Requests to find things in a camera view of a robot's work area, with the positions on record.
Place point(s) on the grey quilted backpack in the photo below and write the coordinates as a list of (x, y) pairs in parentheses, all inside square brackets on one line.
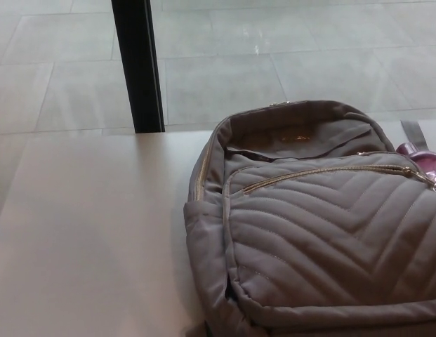
[(309, 224)]

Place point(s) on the black window frame post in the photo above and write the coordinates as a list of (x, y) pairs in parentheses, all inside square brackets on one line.
[(138, 70)]

